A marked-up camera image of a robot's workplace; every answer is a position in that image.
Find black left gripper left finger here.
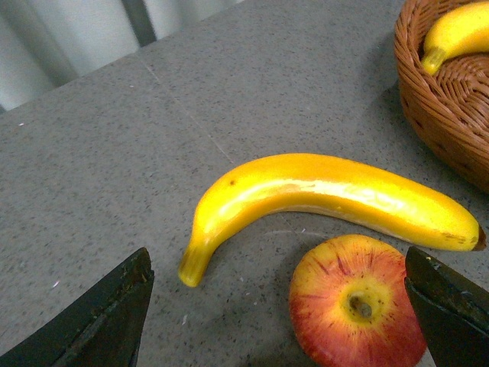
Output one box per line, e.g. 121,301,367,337
1,248,154,366

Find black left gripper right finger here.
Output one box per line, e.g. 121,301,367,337
404,246,488,366

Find red yellow apple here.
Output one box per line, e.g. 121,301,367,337
289,235,426,366

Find near yellow banana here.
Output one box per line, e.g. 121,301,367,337
178,153,486,287

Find right brown wicker basket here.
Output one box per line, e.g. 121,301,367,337
393,1,488,192

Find yellow banana in basket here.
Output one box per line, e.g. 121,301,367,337
421,1,488,75

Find white pleated curtain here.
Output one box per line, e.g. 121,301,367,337
1,0,235,112

